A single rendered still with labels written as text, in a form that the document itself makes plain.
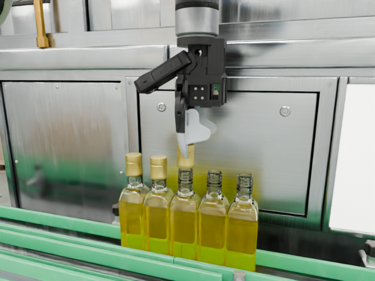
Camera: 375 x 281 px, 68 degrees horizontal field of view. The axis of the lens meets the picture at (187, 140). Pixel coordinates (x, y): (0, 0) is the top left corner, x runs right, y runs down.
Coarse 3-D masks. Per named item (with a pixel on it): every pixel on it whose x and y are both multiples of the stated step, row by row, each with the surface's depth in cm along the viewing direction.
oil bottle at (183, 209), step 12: (180, 204) 54; (192, 204) 53; (180, 216) 54; (192, 216) 53; (180, 228) 55; (192, 228) 54; (180, 240) 55; (192, 240) 54; (180, 252) 56; (192, 252) 55
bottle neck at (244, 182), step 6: (240, 174) 52; (246, 174) 52; (240, 180) 51; (246, 180) 50; (252, 180) 51; (240, 186) 51; (246, 186) 50; (252, 186) 51; (240, 192) 51; (246, 192) 51; (240, 198) 51; (246, 198) 51
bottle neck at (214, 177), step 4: (208, 172) 53; (212, 172) 54; (216, 172) 54; (220, 172) 53; (208, 176) 53; (212, 176) 52; (216, 176) 52; (220, 176) 52; (208, 180) 53; (212, 180) 52; (216, 180) 52; (220, 180) 52; (208, 184) 53; (212, 184) 52; (216, 184) 52; (220, 184) 53; (208, 188) 53; (212, 188) 52; (216, 188) 52; (220, 188) 53; (208, 192) 53; (212, 192) 53; (216, 192) 53; (220, 192) 53; (208, 196) 53; (212, 196) 53; (216, 196) 53; (220, 196) 53
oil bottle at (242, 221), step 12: (240, 204) 51; (252, 204) 51; (228, 216) 51; (240, 216) 50; (252, 216) 50; (228, 228) 52; (240, 228) 51; (252, 228) 50; (228, 240) 52; (240, 240) 51; (252, 240) 51; (228, 252) 53; (240, 252) 52; (252, 252) 51; (228, 264) 53; (240, 264) 53; (252, 264) 52
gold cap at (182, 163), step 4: (188, 144) 53; (192, 144) 53; (192, 148) 52; (180, 152) 52; (188, 152) 52; (192, 152) 53; (180, 156) 53; (188, 156) 52; (192, 156) 53; (180, 160) 53; (184, 160) 52; (188, 160) 52; (192, 160) 53; (176, 164) 54; (180, 164) 53; (184, 164) 53; (188, 164) 53; (192, 164) 53
